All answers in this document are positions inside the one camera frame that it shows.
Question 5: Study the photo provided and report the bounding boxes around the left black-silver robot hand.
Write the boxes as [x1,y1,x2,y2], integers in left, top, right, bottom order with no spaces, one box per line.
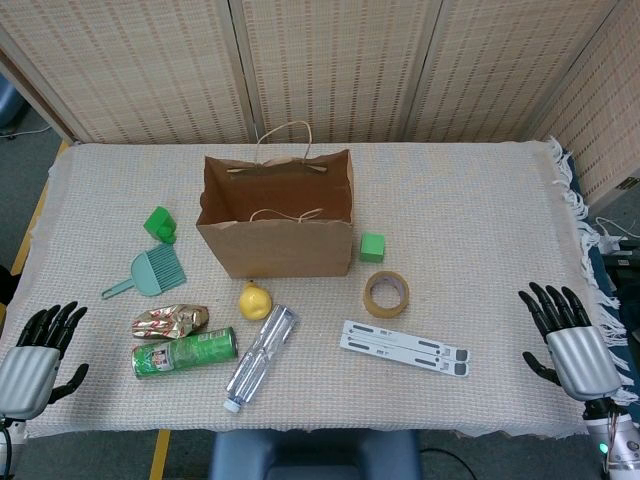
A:
[0,300,90,419]

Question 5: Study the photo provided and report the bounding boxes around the black box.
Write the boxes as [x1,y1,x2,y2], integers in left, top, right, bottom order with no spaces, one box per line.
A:
[604,252,640,297]

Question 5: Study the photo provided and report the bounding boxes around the teal plastic brush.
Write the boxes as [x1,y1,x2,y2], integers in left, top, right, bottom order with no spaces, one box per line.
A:
[101,243,187,300]

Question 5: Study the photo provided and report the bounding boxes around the clear plastic water bottle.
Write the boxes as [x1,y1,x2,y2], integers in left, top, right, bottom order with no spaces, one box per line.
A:
[222,304,301,414]

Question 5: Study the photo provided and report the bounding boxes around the brown paper bag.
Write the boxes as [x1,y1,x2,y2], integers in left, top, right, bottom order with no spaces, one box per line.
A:
[195,120,355,280]

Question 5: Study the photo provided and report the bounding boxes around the blue-grey office chair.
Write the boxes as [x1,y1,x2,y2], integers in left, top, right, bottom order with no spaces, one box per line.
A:
[0,74,26,134]

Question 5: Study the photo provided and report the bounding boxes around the white power strip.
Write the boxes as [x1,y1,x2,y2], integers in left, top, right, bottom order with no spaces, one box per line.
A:
[594,217,640,253]

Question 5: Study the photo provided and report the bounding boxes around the white folding laptop stand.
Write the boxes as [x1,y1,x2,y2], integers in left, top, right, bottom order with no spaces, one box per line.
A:
[338,319,471,379]

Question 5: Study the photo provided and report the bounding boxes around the yellow pear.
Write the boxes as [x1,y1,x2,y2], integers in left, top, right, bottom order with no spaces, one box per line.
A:
[238,280,274,321]

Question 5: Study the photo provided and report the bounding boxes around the green block with knob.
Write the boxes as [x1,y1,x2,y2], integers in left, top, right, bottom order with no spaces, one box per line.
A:
[143,206,179,245]

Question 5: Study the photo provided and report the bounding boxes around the gold foil snack packet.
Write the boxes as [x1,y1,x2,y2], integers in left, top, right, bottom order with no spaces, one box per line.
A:
[131,303,210,341]

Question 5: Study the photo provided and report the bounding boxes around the blue padded seat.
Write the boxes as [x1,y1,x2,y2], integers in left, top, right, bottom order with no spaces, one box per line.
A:
[208,428,422,480]

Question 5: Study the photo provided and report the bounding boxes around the green chip can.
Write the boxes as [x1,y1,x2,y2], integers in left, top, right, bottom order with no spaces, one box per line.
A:
[131,326,238,380]

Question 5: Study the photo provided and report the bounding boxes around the woven folding screen panel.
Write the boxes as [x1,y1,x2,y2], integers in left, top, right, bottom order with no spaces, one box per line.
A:
[529,0,640,207]
[399,0,626,145]
[232,0,444,145]
[0,0,259,146]

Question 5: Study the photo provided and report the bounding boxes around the black floor cable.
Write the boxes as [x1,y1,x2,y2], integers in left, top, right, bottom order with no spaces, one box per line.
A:
[419,447,479,480]

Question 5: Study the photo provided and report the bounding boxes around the beige woven tablecloth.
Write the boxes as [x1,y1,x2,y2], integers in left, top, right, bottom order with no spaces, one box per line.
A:
[0,137,631,441]

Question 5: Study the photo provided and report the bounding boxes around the right black-silver robot hand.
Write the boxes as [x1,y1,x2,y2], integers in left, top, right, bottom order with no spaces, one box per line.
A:
[517,282,623,404]

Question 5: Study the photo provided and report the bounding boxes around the green cube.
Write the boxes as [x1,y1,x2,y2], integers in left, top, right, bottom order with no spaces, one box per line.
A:
[358,231,388,263]

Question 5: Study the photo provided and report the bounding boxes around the brown packing tape roll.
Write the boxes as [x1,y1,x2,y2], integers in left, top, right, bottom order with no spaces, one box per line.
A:
[362,270,411,319]

